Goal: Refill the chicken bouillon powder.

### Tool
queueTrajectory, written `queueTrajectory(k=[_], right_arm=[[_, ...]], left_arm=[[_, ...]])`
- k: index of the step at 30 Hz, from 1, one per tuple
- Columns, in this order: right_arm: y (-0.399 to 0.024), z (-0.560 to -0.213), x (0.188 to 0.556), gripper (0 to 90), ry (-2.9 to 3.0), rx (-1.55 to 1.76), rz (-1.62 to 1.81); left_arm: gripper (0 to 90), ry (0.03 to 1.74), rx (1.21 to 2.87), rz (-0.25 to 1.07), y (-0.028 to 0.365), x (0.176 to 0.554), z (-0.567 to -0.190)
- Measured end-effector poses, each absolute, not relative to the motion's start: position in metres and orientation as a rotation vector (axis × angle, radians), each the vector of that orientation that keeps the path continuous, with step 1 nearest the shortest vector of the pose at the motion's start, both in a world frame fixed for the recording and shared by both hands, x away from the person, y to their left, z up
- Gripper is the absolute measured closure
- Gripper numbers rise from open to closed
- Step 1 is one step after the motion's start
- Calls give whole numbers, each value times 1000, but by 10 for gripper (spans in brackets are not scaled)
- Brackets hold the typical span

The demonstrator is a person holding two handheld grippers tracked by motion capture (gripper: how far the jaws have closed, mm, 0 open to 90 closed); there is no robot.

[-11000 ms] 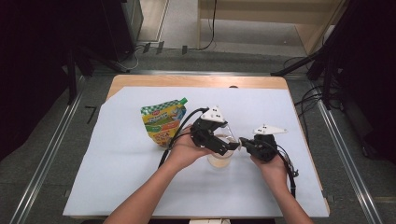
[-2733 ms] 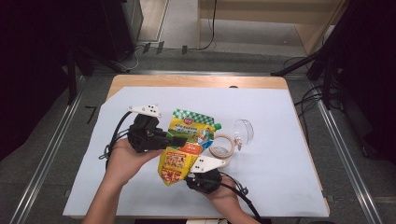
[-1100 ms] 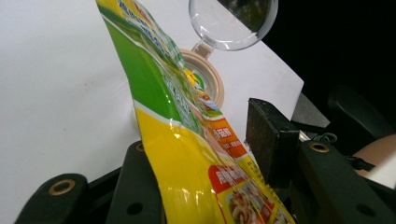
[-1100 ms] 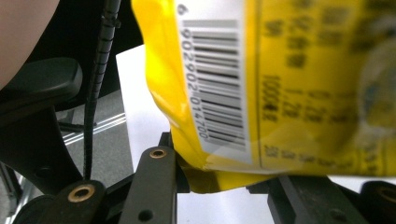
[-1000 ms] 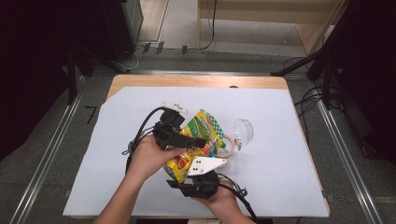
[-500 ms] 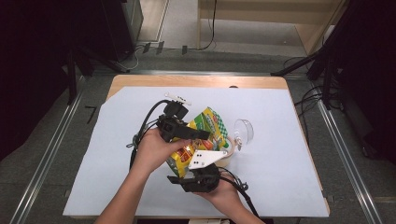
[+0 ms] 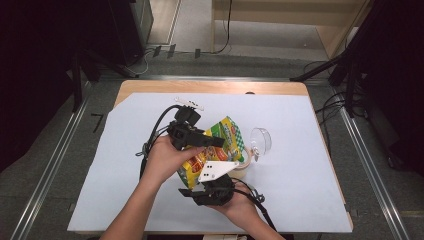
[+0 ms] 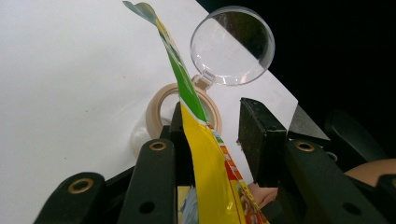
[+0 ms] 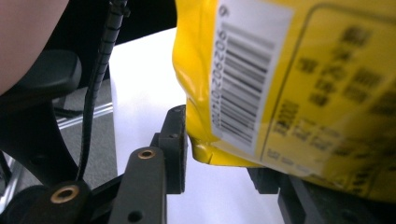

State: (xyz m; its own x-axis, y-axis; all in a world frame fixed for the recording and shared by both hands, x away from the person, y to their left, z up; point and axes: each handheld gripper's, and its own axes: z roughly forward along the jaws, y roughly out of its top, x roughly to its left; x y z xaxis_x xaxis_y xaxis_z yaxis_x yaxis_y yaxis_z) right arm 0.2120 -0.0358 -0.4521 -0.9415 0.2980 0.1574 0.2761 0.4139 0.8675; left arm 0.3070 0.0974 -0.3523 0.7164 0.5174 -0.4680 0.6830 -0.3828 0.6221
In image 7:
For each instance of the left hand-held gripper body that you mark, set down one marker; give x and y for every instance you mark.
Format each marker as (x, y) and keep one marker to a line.
(183, 133)

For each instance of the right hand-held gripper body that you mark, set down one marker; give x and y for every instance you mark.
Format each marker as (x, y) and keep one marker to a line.
(215, 191)

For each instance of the green yellow spout pouch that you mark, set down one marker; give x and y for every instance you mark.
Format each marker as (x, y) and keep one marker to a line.
(226, 140)

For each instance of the clear glass jar with lid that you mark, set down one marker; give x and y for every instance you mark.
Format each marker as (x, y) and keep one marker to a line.
(261, 141)

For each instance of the person's right hand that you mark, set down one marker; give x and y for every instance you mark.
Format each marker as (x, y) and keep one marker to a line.
(241, 210)

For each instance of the person's left hand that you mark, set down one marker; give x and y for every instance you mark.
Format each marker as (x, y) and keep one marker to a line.
(163, 160)

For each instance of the white table sheet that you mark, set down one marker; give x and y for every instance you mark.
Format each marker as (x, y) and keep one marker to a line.
(100, 200)

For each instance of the black cabinet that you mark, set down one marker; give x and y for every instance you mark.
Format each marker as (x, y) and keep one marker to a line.
(133, 30)

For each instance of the black metal stand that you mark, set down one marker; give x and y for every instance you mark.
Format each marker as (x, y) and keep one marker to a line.
(333, 61)
(77, 83)

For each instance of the light wooden shelf unit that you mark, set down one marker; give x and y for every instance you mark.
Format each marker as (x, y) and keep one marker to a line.
(286, 13)

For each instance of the dark curtain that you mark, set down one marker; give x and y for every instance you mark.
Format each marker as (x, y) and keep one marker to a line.
(33, 83)
(400, 83)

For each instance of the metal floor rail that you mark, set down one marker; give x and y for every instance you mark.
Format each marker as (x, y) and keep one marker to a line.
(216, 78)
(373, 166)
(50, 170)

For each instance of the black floor bracket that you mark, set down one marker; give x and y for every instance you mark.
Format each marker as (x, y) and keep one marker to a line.
(171, 51)
(197, 53)
(157, 51)

